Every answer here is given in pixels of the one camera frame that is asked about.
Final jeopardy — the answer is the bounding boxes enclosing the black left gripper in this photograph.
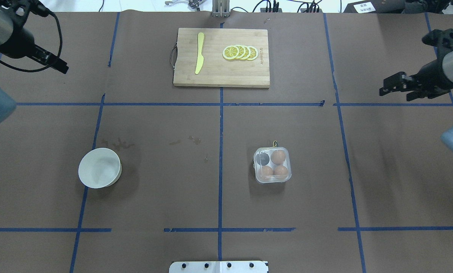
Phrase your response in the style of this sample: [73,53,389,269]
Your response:
[1,25,69,74]

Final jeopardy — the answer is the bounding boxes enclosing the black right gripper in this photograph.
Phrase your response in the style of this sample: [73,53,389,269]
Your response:
[379,61,452,102]

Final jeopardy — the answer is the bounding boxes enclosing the clear plastic egg box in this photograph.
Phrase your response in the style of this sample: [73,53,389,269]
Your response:
[253,146,292,184]

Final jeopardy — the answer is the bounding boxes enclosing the brown egg from bowl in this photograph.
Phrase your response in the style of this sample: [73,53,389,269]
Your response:
[258,165,273,182]

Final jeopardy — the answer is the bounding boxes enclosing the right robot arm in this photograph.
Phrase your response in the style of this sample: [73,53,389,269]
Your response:
[379,46,453,152]

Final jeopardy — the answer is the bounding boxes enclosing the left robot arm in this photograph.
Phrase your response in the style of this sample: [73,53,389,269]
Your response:
[0,0,69,124]

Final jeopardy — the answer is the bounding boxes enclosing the brown egg in box rear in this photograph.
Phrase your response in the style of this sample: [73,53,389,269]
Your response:
[270,149,287,165]

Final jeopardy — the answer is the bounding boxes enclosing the brown egg in box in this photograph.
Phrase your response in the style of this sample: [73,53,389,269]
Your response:
[273,165,289,180]
[270,149,287,165]

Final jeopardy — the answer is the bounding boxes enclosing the brown egg in box front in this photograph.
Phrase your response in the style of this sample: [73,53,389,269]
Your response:
[273,165,289,180]

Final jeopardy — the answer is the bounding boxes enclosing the white bowl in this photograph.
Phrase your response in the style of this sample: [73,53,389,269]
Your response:
[78,147,122,189]

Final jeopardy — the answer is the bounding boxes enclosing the lemon slice rightmost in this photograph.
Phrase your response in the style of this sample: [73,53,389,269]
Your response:
[246,46,258,61]

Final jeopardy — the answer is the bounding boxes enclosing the yellow plastic knife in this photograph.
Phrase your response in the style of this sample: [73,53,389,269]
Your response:
[195,32,204,75]

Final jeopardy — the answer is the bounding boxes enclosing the wooden cutting board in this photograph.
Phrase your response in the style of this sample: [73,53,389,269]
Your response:
[173,28,270,88]

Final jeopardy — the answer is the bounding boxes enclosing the lemon slice leftmost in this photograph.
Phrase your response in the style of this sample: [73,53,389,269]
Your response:
[222,45,240,60]

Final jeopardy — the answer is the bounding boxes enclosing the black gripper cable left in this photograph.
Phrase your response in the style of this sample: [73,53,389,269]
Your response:
[0,9,64,73]

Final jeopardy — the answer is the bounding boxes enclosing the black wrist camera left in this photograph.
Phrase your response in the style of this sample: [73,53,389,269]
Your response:
[0,0,55,17]

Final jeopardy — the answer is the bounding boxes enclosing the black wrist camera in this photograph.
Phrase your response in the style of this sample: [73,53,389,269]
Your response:
[0,0,55,17]
[422,29,453,56]

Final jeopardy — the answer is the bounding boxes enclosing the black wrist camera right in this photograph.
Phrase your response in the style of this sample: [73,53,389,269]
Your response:
[422,29,453,56]

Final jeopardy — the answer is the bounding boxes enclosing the aluminium camera post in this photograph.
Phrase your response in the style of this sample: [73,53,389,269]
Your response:
[212,0,231,18]

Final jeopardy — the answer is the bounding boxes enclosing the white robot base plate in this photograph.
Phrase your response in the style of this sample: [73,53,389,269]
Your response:
[169,260,269,273]

